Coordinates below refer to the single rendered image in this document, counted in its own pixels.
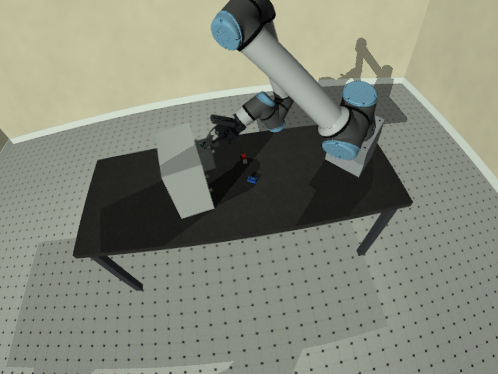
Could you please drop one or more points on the grey chest of drawers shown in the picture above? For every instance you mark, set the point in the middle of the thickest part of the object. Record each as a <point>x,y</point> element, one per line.
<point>182,172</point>

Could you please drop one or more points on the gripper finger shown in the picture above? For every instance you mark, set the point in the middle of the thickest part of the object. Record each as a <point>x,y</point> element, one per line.
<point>211,134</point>
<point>213,140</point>

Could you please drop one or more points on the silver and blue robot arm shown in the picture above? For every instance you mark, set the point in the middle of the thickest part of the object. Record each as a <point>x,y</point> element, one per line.
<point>344,131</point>

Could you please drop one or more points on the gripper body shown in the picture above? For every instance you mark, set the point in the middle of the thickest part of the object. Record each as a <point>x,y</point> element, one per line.
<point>231,132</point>

